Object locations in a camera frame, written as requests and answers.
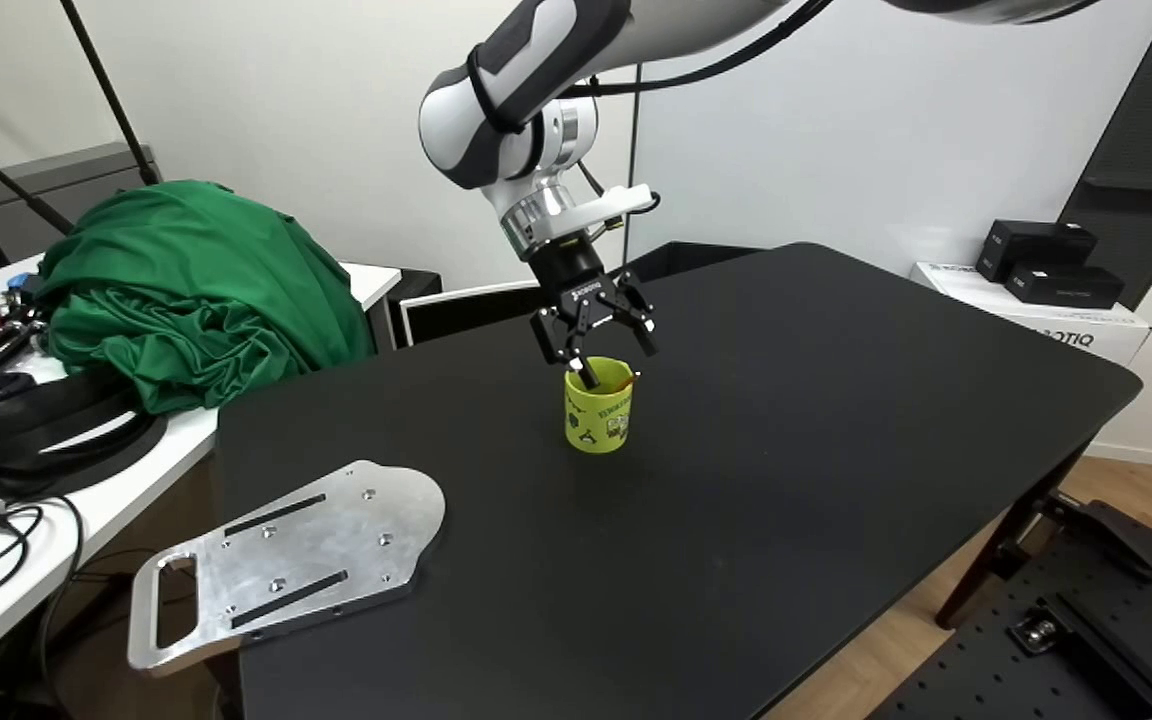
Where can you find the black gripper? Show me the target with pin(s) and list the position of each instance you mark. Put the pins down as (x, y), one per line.
(576, 294)

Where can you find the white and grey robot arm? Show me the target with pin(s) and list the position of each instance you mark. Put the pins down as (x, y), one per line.
(521, 111)

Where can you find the yellow-green mug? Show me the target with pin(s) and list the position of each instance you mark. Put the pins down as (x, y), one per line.
(598, 404)

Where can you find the silver metal mounting plate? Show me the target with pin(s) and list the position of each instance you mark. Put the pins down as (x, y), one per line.
(326, 547)

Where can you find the green cloth pile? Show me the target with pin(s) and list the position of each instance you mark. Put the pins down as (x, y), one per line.
(197, 298)

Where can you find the black device on box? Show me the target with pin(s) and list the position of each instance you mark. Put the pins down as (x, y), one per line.
(1045, 266)

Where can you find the black tripod pole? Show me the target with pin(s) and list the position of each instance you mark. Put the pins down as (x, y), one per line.
(110, 92)

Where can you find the white cardboard box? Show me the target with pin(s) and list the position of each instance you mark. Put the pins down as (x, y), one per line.
(1109, 333)

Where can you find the black perforated breadboard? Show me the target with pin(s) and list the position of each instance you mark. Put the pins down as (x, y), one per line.
(1065, 638)

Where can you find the white side table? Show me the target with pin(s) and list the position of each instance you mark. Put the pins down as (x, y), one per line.
(110, 507)

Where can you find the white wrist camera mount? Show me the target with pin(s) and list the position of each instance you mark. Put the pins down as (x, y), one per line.
(546, 215)

